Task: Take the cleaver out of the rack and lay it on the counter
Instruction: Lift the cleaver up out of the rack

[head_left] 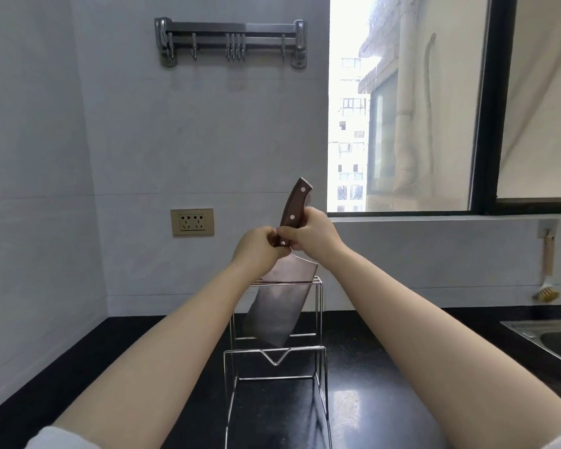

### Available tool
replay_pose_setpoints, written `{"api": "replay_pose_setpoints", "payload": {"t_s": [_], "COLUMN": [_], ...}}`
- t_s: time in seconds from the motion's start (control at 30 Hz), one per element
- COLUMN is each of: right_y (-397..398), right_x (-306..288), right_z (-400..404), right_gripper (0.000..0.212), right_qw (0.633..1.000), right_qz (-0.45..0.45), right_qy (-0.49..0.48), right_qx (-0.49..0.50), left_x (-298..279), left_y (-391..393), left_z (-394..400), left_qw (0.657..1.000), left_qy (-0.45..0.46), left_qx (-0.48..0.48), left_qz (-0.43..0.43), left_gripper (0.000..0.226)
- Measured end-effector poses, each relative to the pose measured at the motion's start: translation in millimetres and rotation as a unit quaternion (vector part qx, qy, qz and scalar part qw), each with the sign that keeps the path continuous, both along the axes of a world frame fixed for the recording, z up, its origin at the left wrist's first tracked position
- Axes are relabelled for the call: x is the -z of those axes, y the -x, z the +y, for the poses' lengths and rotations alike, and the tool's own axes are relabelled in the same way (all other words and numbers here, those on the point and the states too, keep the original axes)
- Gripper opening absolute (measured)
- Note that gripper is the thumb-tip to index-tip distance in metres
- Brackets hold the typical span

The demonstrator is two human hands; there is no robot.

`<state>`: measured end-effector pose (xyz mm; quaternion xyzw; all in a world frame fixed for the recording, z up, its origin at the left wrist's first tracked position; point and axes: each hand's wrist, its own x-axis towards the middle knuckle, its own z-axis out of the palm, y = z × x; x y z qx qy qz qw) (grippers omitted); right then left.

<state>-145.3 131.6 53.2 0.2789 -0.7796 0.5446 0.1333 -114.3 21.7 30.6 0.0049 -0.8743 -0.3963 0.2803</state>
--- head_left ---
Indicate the person's right hand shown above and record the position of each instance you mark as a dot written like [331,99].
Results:
[319,236]

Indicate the person's left hand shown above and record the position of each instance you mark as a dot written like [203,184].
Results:
[255,252]

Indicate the person's left fingers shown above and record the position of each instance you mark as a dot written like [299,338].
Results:
[272,237]

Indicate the person's right fingers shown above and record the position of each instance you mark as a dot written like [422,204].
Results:
[292,238]

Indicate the person's left forearm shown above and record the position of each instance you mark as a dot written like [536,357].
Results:
[163,355]

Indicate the person's right forearm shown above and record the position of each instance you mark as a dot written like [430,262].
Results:
[439,355]

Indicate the black-framed window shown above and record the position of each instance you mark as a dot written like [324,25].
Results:
[453,105]

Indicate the stainless steel sink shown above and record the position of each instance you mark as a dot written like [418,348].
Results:
[547,339]

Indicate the white left sleeve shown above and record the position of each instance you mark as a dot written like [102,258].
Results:
[58,439]

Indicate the gold wall power socket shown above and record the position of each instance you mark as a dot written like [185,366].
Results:
[192,222]

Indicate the metal wall hook rail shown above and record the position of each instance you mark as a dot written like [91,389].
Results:
[231,42]

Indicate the white wall hook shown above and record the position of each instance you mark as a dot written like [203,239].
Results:
[547,228]

